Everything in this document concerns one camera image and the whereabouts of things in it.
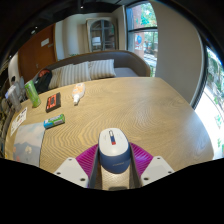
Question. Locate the white and orange tube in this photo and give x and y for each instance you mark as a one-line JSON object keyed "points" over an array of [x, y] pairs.
{"points": [[79, 92]]}

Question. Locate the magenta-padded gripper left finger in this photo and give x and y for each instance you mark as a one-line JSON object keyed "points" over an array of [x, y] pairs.
{"points": [[70, 170]]}

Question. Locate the glass door cabinet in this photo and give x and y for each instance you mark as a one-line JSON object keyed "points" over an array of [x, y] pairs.
{"points": [[101, 35]]}

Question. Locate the black backpack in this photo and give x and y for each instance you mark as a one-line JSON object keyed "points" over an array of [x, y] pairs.
{"points": [[43, 81]]}

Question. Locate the white sticker sheet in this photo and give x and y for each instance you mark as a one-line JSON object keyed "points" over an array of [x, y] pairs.
{"points": [[18, 121]]}

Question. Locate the brown curved sofa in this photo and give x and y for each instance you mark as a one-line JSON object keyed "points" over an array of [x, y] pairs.
{"points": [[130, 60]]}

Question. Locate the clear plastic cup with lid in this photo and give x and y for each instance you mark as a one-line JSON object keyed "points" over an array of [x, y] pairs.
{"points": [[14, 97]]}

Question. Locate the green drink can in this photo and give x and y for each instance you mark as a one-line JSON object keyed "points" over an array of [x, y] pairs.
{"points": [[32, 93]]}

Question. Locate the brown wooden door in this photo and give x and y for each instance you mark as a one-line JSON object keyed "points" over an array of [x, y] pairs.
{"points": [[35, 53]]}

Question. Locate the green and blue gum pack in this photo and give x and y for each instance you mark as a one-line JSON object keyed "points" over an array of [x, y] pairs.
{"points": [[54, 121]]}

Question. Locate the white and blue computer mouse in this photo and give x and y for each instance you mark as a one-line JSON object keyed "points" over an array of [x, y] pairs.
{"points": [[114, 150]]}

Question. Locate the striped cushion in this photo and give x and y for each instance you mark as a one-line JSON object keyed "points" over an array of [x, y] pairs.
{"points": [[77, 73], [57, 76], [102, 68]]}

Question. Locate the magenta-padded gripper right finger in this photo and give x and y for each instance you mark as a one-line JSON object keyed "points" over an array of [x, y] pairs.
{"points": [[156, 169]]}

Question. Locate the black box with orange print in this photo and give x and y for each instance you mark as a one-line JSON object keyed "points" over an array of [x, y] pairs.
{"points": [[53, 102]]}

